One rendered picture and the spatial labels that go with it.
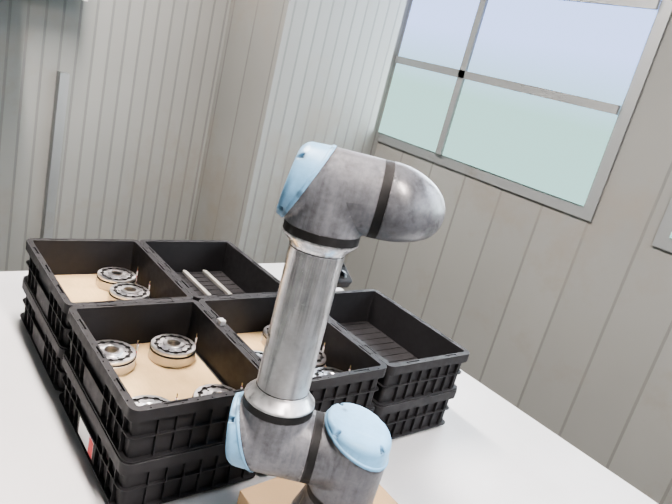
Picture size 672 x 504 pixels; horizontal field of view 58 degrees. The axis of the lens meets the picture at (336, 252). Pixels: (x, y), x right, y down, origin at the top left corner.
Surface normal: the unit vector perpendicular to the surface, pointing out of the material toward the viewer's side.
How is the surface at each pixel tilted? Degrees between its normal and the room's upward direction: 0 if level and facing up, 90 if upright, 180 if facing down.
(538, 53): 90
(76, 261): 90
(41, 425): 0
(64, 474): 0
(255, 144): 90
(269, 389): 88
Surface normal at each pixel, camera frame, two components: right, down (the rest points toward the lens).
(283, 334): -0.40, 0.15
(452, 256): -0.76, 0.01
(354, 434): 0.36, -0.86
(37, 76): 0.61, 0.38
